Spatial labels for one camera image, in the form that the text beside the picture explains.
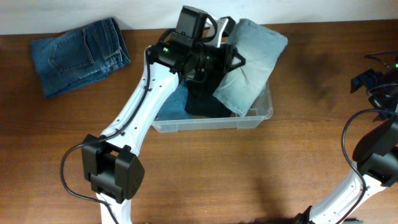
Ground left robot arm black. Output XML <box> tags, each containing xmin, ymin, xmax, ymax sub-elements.
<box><xmin>81</xmin><ymin>6</ymin><xmax>246</xmax><ymax>223</ymax></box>

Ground clear plastic storage container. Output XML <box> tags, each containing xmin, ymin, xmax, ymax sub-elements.
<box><xmin>143</xmin><ymin>45</ymin><xmax>274</xmax><ymax>134</ymax></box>

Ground dark blue jeans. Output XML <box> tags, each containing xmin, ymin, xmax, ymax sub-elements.
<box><xmin>30</xmin><ymin>17</ymin><xmax>131</xmax><ymax>98</ymax></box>

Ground light grey jeans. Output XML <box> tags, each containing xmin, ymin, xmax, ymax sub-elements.
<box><xmin>213</xmin><ymin>19</ymin><xmax>288</xmax><ymax>116</ymax></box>

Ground dark navy garment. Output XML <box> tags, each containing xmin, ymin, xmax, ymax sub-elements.
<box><xmin>185</xmin><ymin>72</ymin><xmax>232</xmax><ymax>118</ymax></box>

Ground blue denim garment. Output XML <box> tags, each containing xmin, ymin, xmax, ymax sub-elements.
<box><xmin>157</xmin><ymin>80</ymin><xmax>193</xmax><ymax>121</ymax></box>

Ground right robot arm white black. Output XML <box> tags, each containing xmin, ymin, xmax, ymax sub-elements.
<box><xmin>292</xmin><ymin>62</ymin><xmax>397</xmax><ymax>224</ymax></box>

